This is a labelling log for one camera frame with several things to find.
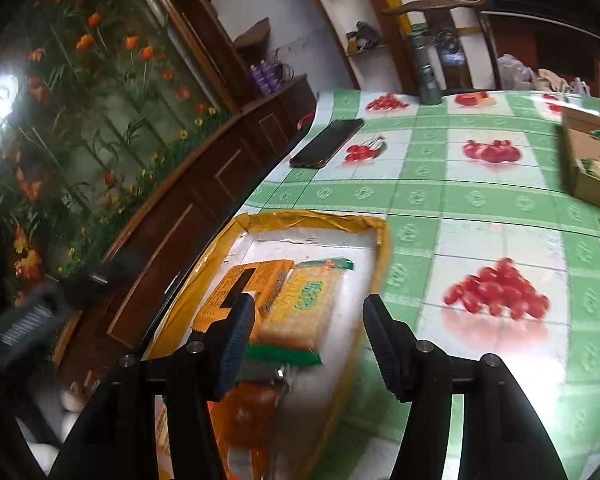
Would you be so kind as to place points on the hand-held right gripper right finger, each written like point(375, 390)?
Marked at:
point(385, 345)

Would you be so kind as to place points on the wooden cabinet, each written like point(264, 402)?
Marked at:
point(190, 195)

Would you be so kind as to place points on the wooden chair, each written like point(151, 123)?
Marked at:
point(445, 25)

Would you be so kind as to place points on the green fruit print tablecloth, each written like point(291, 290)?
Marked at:
point(480, 200)

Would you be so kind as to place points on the white box with yellow tape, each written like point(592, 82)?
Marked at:
point(350, 270)

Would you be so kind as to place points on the white plastic bag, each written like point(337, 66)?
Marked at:
point(515, 72)

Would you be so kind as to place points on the orange snack packet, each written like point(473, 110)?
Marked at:
point(245, 425)

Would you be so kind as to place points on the flower wall poster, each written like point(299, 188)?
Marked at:
point(95, 110)

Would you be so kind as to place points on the pale crumpled cloth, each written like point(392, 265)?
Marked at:
point(560, 82)

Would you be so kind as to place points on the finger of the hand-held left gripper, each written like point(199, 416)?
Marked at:
point(122, 267)

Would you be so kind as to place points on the black smartphone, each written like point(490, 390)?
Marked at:
point(327, 142)

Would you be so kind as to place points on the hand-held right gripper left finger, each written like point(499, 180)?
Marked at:
point(237, 340)

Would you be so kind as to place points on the yellow cracker packet green ends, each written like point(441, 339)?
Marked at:
point(305, 305)

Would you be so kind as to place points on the cardboard tray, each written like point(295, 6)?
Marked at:
point(580, 170)

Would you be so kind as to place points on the silver snack packet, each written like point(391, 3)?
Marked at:
point(262, 377)

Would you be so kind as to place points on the purple bottles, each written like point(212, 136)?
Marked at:
point(265, 77)

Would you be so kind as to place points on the long orange cracker packet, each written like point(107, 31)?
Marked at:
point(267, 277)

